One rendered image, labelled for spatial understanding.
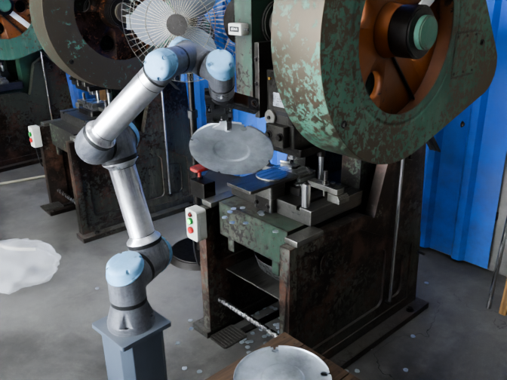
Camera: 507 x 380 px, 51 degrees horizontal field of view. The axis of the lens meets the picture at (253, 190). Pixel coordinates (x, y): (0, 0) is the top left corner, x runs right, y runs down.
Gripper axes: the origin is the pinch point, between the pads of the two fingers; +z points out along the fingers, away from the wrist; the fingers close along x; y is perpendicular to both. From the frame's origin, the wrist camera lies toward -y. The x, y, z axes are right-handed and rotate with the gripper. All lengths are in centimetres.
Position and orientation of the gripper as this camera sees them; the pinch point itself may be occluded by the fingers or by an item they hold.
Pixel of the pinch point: (229, 127)
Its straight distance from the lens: 174.4
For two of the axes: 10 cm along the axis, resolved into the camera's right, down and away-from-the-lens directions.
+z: -0.3, 4.0, 9.2
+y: -10.0, 0.4, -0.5
